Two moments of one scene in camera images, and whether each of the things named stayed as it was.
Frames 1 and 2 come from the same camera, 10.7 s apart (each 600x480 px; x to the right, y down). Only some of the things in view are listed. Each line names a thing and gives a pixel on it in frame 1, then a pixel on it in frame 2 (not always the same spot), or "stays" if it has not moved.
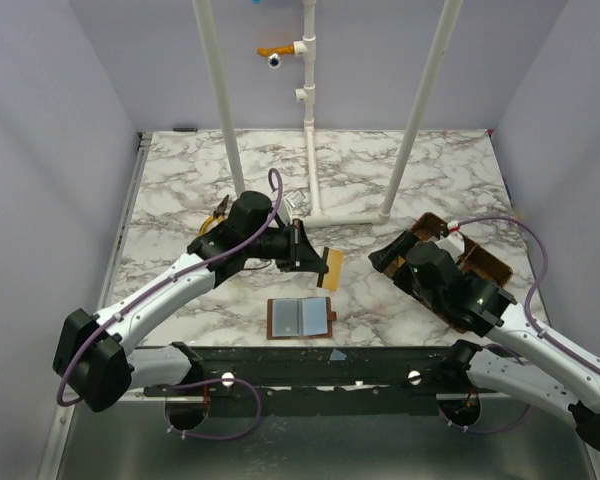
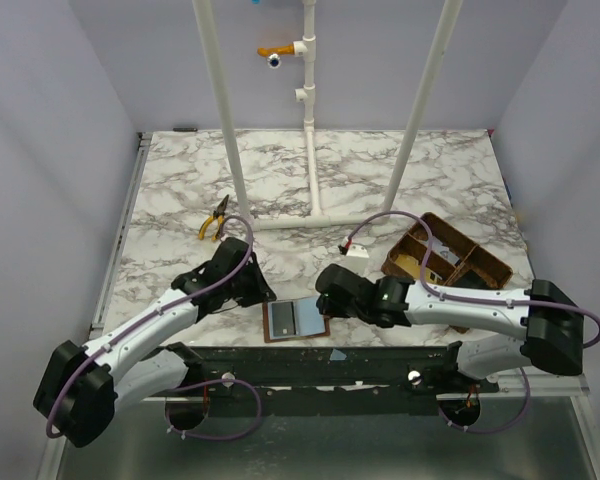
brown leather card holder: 292,318 stays
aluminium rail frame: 53,458 stays
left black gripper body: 297,244 -> 255,282
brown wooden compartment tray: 472,256 stays
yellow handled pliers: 217,214 stays
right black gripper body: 396,255 -> 327,301
